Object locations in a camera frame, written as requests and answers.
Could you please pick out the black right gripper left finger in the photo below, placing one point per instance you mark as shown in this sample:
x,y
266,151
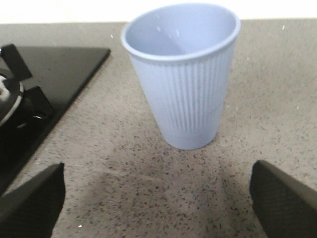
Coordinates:
x,y
32,210

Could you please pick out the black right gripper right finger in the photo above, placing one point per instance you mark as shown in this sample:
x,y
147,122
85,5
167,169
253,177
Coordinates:
x,y
285,207

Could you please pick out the light blue ribbed cup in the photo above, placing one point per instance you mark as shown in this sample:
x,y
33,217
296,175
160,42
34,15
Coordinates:
x,y
182,55

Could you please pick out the black burner with pot support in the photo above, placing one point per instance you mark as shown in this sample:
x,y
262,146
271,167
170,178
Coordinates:
x,y
12,91

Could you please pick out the black glass gas stove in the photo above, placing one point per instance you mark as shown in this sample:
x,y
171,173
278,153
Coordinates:
x,y
61,73

